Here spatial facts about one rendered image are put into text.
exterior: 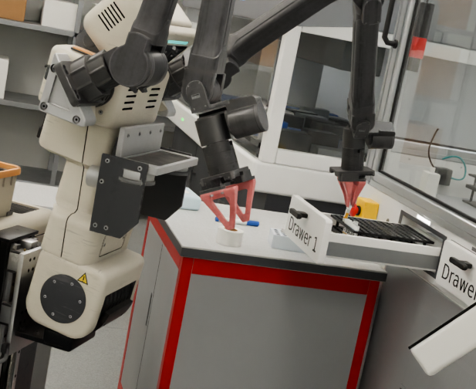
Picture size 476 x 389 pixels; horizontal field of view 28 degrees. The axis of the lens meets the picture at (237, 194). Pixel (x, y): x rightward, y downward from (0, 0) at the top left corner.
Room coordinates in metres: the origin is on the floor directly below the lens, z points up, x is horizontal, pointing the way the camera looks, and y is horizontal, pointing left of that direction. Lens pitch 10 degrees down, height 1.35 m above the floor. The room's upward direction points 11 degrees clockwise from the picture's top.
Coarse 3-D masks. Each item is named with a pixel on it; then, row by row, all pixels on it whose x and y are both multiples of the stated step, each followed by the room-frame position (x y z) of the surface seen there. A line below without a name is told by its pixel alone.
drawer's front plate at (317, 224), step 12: (300, 204) 2.47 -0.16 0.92; (288, 216) 2.55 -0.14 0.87; (312, 216) 2.37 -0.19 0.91; (324, 216) 2.31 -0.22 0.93; (288, 228) 2.53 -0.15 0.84; (312, 228) 2.35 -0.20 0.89; (324, 228) 2.27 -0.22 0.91; (300, 240) 2.42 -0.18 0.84; (312, 240) 2.33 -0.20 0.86; (324, 240) 2.27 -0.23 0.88; (312, 252) 2.31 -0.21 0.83; (324, 252) 2.27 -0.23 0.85
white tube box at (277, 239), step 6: (270, 228) 2.68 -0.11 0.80; (276, 228) 2.69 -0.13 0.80; (270, 234) 2.66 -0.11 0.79; (276, 234) 2.62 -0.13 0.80; (282, 234) 2.63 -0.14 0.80; (270, 240) 2.64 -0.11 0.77; (276, 240) 2.61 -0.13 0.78; (282, 240) 2.61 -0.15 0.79; (288, 240) 2.61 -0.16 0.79; (276, 246) 2.61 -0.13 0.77; (282, 246) 2.61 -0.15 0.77; (288, 246) 2.61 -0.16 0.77; (294, 246) 2.61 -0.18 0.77
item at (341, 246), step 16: (336, 240) 2.30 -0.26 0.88; (352, 240) 2.31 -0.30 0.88; (368, 240) 2.32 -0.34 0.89; (384, 240) 2.34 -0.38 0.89; (432, 240) 2.49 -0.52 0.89; (336, 256) 2.30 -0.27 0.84; (352, 256) 2.31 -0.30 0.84; (368, 256) 2.32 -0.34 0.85; (384, 256) 2.33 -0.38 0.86; (400, 256) 2.34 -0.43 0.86; (416, 256) 2.36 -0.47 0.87; (432, 256) 2.37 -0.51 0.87
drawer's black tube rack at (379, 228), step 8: (336, 224) 2.51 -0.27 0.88; (360, 224) 2.46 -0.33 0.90; (368, 224) 2.49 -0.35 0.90; (376, 224) 2.50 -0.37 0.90; (384, 224) 2.53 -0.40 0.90; (392, 224) 2.55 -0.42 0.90; (400, 224) 2.57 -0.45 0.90; (336, 232) 2.46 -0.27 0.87; (360, 232) 2.36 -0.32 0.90; (368, 232) 2.36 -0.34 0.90; (376, 232) 2.39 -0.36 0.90; (384, 232) 2.41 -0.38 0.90; (392, 232) 2.44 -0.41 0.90; (400, 232) 2.45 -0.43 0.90; (408, 232) 2.47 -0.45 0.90; (416, 232) 2.49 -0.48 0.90; (392, 240) 2.39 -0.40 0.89; (400, 240) 2.50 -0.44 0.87; (408, 240) 2.39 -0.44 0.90; (416, 240) 2.40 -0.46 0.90; (424, 240) 2.42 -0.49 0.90
